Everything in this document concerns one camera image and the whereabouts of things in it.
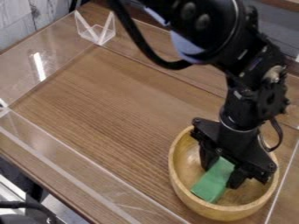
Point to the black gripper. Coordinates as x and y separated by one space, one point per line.
236 145

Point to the clear acrylic corner bracket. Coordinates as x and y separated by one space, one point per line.
97 34

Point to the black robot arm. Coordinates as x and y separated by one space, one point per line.
214 32

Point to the brown wooden bowl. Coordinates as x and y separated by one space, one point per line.
236 203

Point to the green rectangular block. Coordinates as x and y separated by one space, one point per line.
210 185

